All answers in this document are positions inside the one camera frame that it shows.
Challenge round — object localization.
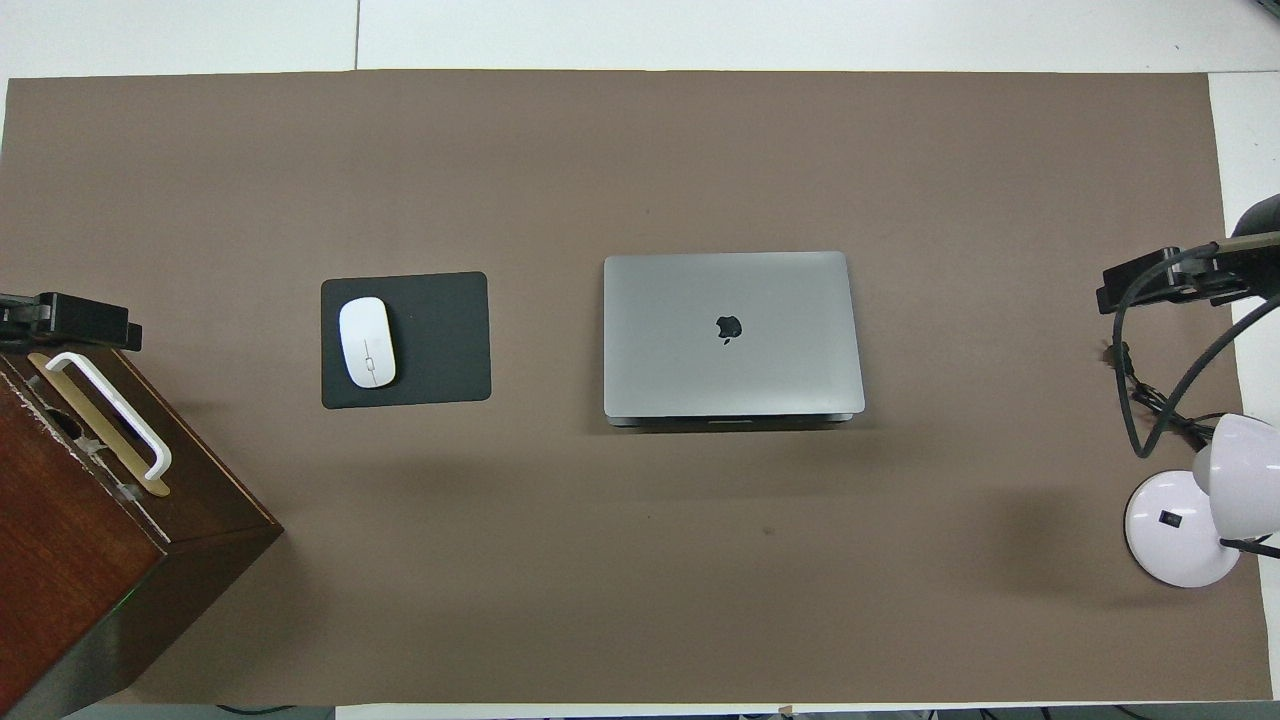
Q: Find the silver laptop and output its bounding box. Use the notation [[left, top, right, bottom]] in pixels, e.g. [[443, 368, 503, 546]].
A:
[[602, 251, 867, 433]]

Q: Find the black lamp power cable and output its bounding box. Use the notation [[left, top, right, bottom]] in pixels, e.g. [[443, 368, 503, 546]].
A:
[[1103, 340, 1216, 446]]

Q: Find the black mouse pad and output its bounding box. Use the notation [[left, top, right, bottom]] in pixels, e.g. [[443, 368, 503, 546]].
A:
[[320, 271, 493, 410]]

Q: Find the brass handle plate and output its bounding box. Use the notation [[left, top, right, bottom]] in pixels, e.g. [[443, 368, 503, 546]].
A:
[[27, 352, 171, 498]]

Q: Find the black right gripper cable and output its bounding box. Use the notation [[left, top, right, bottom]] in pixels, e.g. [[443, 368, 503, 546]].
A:
[[1110, 232, 1280, 459]]

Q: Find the brown table mat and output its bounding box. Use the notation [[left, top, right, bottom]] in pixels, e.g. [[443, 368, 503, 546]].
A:
[[0, 70, 1271, 706]]

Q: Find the dark brown wooden box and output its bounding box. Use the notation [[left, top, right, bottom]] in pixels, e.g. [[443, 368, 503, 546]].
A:
[[0, 343, 285, 720]]

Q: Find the white computer mouse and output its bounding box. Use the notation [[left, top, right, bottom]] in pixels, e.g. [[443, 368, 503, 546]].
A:
[[338, 297, 397, 389]]

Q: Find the white box handle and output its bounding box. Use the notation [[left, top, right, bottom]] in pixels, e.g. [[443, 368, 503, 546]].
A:
[[45, 351, 173, 482]]

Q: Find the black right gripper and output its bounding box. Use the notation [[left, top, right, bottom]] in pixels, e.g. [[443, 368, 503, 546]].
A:
[[1096, 193, 1280, 316]]

